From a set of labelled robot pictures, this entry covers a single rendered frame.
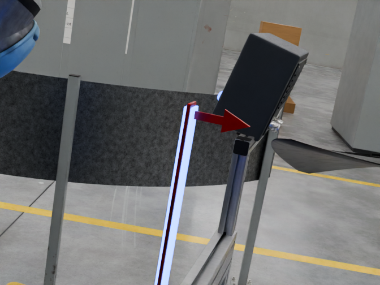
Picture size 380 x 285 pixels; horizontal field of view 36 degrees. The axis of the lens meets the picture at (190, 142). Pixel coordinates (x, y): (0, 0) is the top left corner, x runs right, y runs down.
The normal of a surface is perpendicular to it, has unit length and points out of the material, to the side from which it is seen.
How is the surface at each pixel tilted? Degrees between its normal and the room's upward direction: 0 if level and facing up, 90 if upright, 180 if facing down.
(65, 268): 0
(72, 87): 90
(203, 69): 90
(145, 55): 90
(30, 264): 0
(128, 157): 90
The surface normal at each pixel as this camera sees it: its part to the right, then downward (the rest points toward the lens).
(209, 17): -0.06, 0.22
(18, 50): 0.73, 0.14
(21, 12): 0.76, 0.53
